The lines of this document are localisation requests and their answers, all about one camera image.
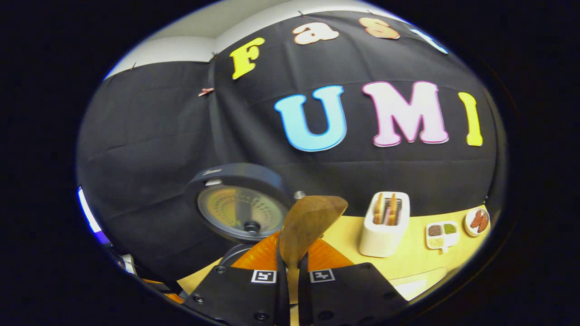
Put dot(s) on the toast bread slice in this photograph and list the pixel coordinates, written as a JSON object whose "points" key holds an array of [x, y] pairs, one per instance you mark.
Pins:
{"points": [[393, 210], [378, 210]]}

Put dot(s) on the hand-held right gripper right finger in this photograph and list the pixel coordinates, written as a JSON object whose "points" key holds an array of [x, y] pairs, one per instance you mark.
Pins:
{"points": [[353, 294]]}

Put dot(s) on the wooden spoon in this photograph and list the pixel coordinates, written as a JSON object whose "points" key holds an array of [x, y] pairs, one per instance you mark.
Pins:
{"points": [[308, 222]]}

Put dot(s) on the dark blue silver rice cooker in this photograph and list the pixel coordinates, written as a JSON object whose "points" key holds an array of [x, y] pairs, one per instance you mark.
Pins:
{"points": [[240, 213]]}

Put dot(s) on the white round plate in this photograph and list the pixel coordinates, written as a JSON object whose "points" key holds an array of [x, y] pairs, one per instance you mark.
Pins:
{"points": [[469, 228]]}

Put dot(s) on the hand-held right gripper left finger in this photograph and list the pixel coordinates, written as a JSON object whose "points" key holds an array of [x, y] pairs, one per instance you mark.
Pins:
{"points": [[226, 294]]}

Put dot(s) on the pale beans portion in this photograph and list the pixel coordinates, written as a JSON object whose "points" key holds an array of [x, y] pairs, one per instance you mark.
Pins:
{"points": [[436, 242]]}

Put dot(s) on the white divided dish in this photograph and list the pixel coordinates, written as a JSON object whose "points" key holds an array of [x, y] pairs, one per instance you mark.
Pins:
{"points": [[453, 240]]}

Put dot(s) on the white toaster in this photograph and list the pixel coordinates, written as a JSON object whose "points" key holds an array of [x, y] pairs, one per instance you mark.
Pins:
{"points": [[383, 240]]}

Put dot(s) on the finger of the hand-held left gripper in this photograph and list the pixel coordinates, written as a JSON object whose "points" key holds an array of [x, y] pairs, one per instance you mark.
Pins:
{"points": [[174, 298]]}

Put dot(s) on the clear plastic container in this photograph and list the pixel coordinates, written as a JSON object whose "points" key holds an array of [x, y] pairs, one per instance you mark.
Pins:
{"points": [[430, 276]]}

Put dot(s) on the green beans portion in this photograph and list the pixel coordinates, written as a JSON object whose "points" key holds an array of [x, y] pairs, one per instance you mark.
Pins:
{"points": [[450, 228]]}

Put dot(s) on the brown beans portion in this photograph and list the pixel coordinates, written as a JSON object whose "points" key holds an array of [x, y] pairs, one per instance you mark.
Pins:
{"points": [[435, 230]]}

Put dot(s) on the red meat piece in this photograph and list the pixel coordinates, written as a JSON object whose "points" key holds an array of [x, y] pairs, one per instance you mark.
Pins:
{"points": [[483, 223], [476, 218]]}

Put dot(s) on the copper clip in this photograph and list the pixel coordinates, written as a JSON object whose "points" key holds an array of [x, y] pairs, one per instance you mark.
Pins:
{"points": [[206, 92]]}

